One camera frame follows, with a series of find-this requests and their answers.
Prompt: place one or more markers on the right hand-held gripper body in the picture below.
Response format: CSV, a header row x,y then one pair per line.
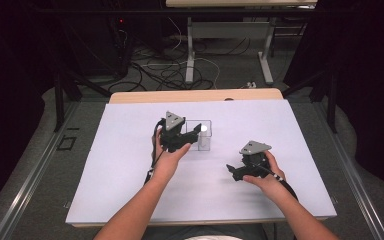
x,y
255,158

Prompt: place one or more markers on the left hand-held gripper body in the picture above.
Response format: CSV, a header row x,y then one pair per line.
x,y
173,130

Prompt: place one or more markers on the clear plastic divided organizer box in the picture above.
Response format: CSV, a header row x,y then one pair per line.
x,y
193,141

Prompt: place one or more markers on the person's right hand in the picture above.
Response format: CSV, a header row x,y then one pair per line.
x,y
268,183

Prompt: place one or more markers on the person's left hand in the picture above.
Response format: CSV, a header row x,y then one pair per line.
x,y
168,163

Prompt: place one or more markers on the white table mat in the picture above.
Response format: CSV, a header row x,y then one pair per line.
x,y
213,113

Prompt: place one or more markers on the white power plug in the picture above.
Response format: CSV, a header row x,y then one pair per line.
x,y
251,85

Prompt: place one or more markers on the person's grey clothing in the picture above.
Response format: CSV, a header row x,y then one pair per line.
x,y
173,232

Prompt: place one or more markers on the black metal stand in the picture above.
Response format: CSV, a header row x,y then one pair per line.
x,y
330,100
60,100

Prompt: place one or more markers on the black computer tower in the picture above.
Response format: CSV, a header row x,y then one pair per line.
x,y
121,46

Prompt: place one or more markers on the desk with white metal legs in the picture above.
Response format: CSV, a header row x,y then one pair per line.
x,y
228,30

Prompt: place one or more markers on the black horizontal bar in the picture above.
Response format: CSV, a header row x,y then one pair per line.
x,y
113,12

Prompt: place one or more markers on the aluminium floor rail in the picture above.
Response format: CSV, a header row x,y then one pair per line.
x,y
26,186
356,186

